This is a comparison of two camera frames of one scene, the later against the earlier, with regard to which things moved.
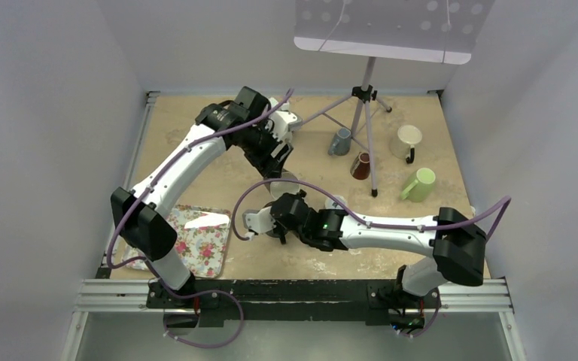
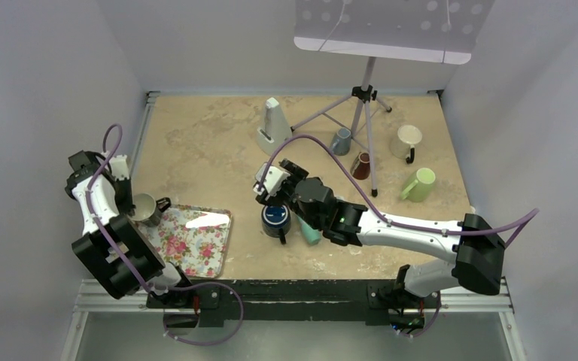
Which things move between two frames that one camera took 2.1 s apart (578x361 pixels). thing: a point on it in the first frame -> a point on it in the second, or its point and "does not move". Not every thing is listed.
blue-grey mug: (341, 142) does not move
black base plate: (217, 301) does not move
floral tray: (203, 238) does not move
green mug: (419, 190) does not move
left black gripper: (269, 166) -> (126, 206)
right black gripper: (299, 195) -> (296, 174)
